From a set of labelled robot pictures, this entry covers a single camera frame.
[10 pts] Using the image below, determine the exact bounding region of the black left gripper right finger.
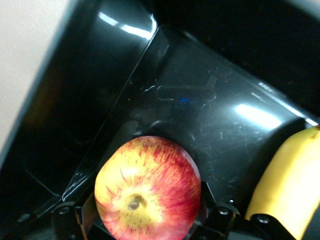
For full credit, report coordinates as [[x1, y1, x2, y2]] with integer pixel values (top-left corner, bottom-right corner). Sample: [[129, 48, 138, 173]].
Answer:
[[187, 181, 298, 240]]

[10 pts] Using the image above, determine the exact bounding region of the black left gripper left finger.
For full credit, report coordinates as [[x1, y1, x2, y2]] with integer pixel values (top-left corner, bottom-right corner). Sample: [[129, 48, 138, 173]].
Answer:
[[51, 192, 113, 240]]

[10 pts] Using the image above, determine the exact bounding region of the red yellow apple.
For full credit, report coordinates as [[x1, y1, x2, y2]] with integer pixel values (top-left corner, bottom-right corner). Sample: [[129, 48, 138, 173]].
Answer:
[[94, 135, 202, 240]]

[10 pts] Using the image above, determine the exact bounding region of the yellow banana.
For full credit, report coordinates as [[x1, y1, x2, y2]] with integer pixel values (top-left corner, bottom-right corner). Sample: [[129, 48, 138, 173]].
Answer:
[[244, 124, 320, 240]]

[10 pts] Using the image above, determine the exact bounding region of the black plastic box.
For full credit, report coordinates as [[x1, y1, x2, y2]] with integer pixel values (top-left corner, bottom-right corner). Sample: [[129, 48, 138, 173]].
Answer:
[[0, 0, 320, 240]]

